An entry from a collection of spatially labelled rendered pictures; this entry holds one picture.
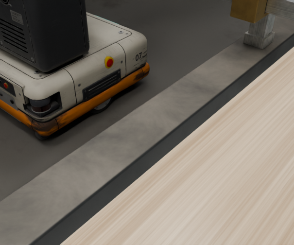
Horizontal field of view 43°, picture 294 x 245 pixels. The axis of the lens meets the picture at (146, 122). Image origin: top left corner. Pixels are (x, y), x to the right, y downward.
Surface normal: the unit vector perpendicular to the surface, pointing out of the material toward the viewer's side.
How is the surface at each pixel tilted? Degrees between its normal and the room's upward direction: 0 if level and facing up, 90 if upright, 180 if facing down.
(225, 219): 0
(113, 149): 0
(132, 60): 90
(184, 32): 0
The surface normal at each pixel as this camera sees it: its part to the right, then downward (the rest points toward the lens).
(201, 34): 0.00, -0.78
